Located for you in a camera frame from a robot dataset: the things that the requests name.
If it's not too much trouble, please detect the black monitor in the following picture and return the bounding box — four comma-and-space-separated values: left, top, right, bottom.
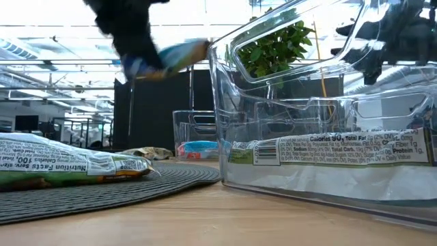
14, 115, 40, 131

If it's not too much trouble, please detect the yellow cable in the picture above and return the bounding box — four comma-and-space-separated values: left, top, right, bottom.
313, 20, 334, 117

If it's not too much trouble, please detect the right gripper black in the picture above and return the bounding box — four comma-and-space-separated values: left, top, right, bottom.
330, 6, 437, 85

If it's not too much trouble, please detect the green brown granola bar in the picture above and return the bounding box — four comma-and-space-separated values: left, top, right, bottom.
117, 146, 175, 161

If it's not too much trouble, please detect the black partition panel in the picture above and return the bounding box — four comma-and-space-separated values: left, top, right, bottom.
113, 70, 344, 153

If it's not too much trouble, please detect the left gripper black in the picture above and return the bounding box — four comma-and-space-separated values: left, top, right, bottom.
81, 0, 171, 73

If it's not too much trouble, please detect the green plant in black pot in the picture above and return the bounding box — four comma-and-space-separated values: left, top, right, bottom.
237, 8, 317, 90

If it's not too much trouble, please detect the white green granola bar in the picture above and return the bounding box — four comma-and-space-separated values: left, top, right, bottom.
0, 132, 161, 192
227, 127, 436, 168

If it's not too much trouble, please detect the round grey placemat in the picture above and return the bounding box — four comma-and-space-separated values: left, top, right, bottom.
0, 161, 222, 226

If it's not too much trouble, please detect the clear plastic bin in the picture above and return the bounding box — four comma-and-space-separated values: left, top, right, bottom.
172, 109, 221, 162
208, 0, 437, 228
218, 90, 434, 144

